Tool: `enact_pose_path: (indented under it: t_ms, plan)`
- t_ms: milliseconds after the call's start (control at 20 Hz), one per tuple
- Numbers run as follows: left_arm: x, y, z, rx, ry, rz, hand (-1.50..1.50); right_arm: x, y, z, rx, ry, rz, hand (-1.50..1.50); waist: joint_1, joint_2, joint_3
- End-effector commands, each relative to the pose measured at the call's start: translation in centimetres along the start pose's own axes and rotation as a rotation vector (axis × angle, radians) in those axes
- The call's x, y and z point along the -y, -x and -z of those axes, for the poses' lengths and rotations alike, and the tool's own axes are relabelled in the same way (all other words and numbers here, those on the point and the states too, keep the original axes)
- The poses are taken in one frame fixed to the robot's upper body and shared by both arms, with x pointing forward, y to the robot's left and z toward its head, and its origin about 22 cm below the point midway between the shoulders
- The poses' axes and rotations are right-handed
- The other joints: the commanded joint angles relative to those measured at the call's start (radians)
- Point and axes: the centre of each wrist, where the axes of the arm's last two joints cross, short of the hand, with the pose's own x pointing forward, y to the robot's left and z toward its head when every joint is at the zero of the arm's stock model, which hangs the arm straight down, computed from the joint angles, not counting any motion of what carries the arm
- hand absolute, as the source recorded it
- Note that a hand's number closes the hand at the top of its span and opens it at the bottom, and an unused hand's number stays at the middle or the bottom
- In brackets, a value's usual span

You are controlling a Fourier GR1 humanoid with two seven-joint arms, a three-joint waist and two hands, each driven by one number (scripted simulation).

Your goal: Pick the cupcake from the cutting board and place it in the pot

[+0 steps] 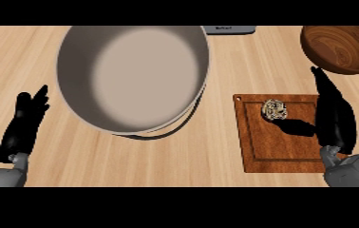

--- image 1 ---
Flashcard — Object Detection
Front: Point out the brown wooden bowl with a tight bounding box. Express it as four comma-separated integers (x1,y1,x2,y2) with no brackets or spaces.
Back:
298,26,359,76

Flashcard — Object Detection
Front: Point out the grey flat appliance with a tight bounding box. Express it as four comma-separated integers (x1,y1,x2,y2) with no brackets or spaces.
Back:
202,26,258,36

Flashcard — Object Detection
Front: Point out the pale speckled cupcake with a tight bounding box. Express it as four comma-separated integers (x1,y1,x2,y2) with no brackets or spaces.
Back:
261,98,289,122

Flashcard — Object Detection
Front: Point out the large grey pot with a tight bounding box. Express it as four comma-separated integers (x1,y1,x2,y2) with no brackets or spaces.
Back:
54,26,211,141

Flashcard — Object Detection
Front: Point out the brown wooden cutting board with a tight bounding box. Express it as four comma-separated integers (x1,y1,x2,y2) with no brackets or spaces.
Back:
232,93,348,174

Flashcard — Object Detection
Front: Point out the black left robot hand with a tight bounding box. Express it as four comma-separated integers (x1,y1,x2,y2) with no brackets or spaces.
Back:
0,85,51,164

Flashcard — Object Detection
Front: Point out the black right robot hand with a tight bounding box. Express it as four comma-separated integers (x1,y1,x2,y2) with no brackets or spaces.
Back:
310,66,359,156

